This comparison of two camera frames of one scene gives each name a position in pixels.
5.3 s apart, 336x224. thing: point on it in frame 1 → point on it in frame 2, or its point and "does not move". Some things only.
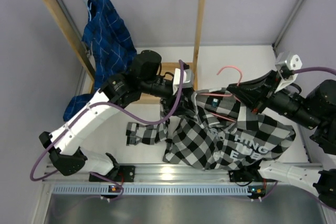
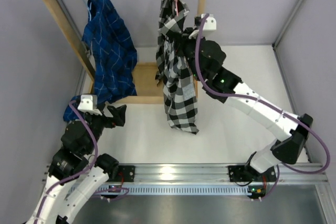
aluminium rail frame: [286, 173] does not move
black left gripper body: [161, 89] → [97, 123]
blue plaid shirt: [109, 47] does not move
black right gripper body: [282, 102] → [187, 48]
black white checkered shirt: [210, 130] → [175, 70]
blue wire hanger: [88, 7] does not move
